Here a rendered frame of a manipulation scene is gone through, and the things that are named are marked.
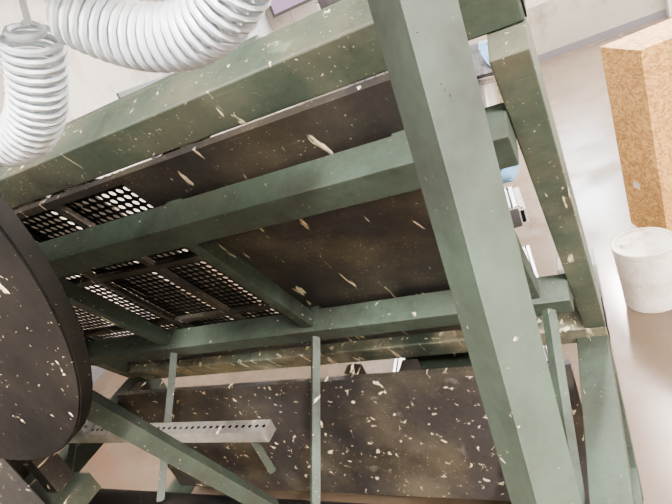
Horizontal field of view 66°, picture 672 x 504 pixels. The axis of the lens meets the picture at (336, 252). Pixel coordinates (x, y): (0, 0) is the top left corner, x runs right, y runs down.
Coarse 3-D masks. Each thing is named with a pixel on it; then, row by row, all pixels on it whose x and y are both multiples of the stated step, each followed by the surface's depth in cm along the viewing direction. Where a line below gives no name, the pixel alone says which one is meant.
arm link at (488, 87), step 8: (472, 48) 191; (480, 48) 188; (472, 56) 190; (480, 56) 188; (488, 56) 186; (480, 64) 189; (488, 64) 188; (480, 72) 190; (488, 72) 190; (480, 80) 191; (488, 80) 191; (480, 88) 193; (488, 88) 193; (496, 88) 194; (488, 96) 193; (496, 96) 194; (488, 104) 194; (512, 168) 198; (504, 176) 198; (512, 176) 198
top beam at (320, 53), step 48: (480, 0) 76; (240, 48) 98; (288, 48) 89; (336, 48) 85; (144, 96) 109; (192, 96) 98; (240, 96) 96; (288, 96) 95; (96, 144) 113; (144, 144) 111; (0, 192) 133; (48, 192) 131
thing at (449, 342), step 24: (576, 312) 162; (408, 336) 187; (432, 336) 182; (456, 336) 178; (576, 336) 164; (192, 360) 236; (216, 360) 228; (240, 360) 221; (264, 360) 216; (288, 360) 213; (336, 360) 207; (360, 360) 204
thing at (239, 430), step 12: (240, 420) 156; (252, 420) 154; (264, 420) 151; (96, 432) 182; (108, 432) 179; (168, 432) 165; (180, 432) 162; (192, 432) 160; (204, 432) 158; (216, 432) 155; (228, 432) 153; (240, 432) 151; (252, 432) 149; (264, 432) 147
